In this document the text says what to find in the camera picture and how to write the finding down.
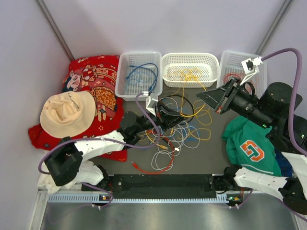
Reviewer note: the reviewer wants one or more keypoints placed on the blue plaid cloth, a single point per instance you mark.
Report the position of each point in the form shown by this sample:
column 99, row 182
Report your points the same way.
column 284, row 165

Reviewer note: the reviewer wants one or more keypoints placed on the white cloth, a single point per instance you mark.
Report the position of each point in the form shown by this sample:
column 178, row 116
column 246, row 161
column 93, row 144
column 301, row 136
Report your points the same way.
column 48, row 184

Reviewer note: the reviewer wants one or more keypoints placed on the grey slotted cable duct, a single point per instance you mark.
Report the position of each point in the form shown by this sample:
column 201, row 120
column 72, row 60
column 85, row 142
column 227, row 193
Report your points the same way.
column 103, row 199

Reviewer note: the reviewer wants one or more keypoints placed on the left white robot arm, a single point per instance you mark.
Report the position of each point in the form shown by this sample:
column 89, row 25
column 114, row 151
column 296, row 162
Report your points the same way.
column 69, row 161

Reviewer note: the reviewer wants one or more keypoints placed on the right white mesh basket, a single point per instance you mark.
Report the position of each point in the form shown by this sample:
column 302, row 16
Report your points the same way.
column 231, row 67

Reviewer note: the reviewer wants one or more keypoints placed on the red patterned cloth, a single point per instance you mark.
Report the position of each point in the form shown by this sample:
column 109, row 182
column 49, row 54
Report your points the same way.
column 96, row 75

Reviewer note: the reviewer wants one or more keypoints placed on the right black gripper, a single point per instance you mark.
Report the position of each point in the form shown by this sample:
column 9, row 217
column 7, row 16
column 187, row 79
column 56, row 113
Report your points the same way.
column 220, row 98

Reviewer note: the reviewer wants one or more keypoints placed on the green jersey shirt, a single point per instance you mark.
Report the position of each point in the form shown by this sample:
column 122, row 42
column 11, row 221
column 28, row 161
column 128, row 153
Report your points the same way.
column 247, row 146

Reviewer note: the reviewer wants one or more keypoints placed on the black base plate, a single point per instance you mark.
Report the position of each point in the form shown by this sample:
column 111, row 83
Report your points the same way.
column 160, row 186

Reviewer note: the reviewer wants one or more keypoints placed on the middle white perforated basket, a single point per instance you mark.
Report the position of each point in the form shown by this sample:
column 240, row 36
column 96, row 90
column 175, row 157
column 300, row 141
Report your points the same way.
column 190, row 70

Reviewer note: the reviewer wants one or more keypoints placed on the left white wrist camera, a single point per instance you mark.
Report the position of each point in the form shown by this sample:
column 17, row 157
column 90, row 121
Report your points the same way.
column 151, row 102

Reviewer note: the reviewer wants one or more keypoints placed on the white mesh basket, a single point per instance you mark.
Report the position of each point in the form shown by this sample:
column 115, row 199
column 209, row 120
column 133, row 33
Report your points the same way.
column 231, row 67
column 139, row 71

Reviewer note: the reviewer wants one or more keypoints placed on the beige bucket hat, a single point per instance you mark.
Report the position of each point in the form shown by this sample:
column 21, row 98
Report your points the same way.
column 68, row 114

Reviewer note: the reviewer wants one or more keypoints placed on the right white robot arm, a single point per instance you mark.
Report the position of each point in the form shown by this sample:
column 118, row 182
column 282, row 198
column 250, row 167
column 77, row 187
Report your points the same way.
column 269, row 111

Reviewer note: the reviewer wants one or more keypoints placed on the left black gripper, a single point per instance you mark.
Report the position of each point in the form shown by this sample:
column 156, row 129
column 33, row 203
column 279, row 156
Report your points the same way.
column 170, row 117

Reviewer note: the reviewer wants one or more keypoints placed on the left white mesh basket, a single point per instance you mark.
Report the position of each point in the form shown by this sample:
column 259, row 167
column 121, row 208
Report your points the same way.
column 139, row 71

